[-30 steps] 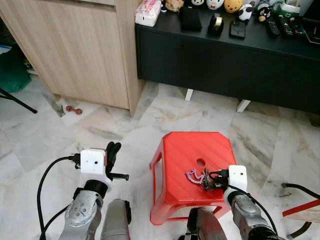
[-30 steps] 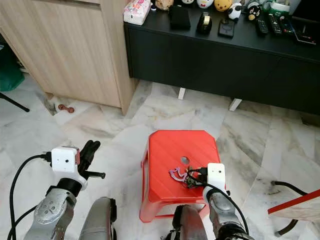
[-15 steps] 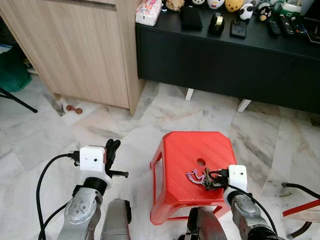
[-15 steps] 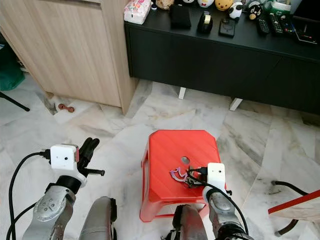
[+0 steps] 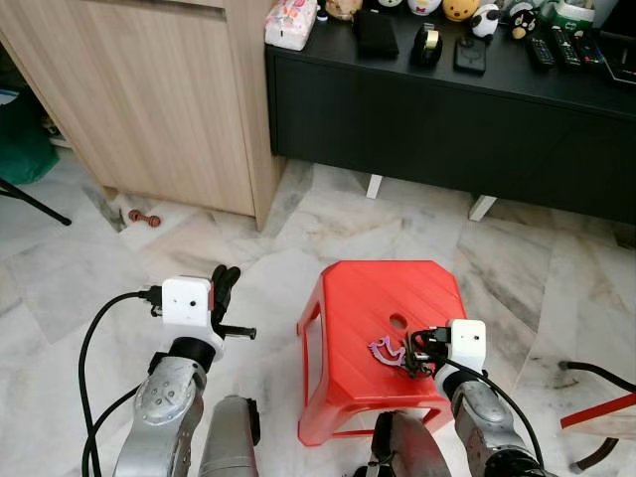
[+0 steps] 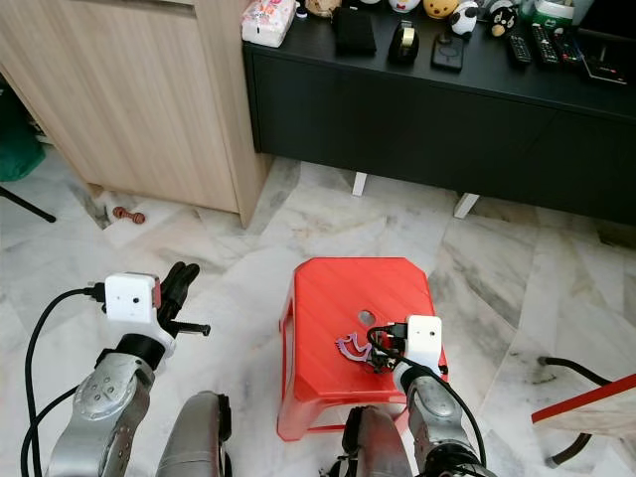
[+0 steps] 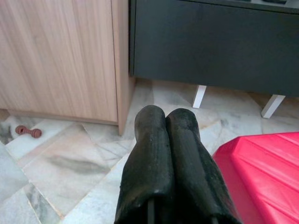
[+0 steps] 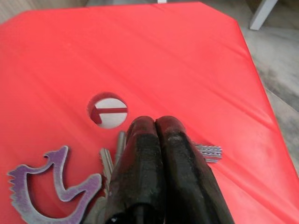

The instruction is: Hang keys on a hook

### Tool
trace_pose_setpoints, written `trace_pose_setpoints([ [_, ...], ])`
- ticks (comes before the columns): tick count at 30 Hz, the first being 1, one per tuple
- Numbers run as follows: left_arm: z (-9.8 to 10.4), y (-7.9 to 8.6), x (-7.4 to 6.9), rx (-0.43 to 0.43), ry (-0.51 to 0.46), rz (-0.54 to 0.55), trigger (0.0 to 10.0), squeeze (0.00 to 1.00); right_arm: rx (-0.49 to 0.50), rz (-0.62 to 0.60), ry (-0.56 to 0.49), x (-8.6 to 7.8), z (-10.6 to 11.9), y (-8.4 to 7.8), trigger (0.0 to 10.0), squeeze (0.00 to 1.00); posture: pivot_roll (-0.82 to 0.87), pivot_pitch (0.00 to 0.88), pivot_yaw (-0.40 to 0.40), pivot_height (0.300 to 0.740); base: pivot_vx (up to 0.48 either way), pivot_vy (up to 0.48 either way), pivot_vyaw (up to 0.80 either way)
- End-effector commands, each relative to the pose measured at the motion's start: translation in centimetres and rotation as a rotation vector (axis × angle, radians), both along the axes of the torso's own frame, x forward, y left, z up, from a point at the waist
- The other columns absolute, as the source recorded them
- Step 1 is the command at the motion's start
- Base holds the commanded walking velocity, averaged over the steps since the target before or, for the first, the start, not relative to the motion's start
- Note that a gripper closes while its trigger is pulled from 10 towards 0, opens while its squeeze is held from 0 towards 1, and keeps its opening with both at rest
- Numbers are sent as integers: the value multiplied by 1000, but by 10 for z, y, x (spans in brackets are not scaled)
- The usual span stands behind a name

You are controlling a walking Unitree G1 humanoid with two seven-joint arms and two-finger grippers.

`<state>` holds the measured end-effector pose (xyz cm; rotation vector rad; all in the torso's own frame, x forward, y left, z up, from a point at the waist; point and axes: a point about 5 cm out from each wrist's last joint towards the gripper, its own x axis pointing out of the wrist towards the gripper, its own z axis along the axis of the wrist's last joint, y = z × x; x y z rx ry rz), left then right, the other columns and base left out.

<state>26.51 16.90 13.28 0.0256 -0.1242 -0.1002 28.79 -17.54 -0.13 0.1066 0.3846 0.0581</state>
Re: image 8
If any grey round-shaft key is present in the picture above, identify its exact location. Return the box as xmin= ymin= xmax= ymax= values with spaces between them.
xmin=115 ymin=131 xmax=127 ymax=162

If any grey furniture leg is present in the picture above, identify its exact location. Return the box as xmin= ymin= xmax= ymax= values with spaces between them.
xmin=249 ymin=0 xmax=279 ymax=31

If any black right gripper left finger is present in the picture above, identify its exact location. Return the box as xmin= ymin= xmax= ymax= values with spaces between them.
xmin=104 ymin=116 xmax=167 ymax=224

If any purple bird-shaped keychain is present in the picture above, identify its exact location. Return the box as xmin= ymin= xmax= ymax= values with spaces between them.
xmin=7 ymin=145 xmax=103 ymax=224

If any red table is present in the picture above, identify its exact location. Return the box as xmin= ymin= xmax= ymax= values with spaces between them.
xmin=0 ymin=1 xmax=299 ymax=224

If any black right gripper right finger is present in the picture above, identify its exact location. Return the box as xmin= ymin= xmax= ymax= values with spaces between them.
xmin=155 ymin=115 xmax=235 ymax=224

